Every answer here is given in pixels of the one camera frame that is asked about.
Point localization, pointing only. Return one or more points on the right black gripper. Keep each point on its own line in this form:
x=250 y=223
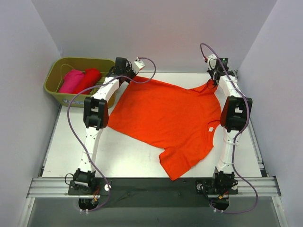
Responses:
x=213 y=77

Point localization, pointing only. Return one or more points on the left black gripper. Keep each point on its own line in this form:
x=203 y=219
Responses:
x=129 y=75

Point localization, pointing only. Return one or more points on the orange t shirt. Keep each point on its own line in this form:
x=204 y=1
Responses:
x=180 y=121

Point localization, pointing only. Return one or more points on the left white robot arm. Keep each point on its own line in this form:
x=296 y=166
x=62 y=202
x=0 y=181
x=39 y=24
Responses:
x=96 y=117

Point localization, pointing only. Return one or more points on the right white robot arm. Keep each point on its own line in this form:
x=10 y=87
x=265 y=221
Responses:
x=234 y=119

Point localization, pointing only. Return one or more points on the rolled red t shirt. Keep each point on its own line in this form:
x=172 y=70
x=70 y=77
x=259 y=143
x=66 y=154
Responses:
x=91 y=77

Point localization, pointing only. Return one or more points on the rolled pink t shirt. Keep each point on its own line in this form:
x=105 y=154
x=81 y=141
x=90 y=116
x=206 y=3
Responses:
x=71 y=81

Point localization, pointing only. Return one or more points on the olive green plastic basket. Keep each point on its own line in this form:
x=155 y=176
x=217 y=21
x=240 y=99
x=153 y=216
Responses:
x=60 y=68

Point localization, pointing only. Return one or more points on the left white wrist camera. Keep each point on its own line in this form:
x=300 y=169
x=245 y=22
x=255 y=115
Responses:
x=138 y=65

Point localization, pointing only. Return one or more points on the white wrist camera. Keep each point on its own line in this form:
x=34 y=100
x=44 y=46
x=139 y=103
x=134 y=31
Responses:
x=211 y=61
x=138 y=65

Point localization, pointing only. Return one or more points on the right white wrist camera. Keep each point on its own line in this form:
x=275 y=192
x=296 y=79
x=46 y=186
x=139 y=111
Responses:
x=211 y=61

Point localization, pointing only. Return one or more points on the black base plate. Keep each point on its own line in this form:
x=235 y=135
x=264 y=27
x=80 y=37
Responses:
x=153 y=192

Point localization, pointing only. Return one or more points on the aluminium front rail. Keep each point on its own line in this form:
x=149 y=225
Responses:
x=57 y=188

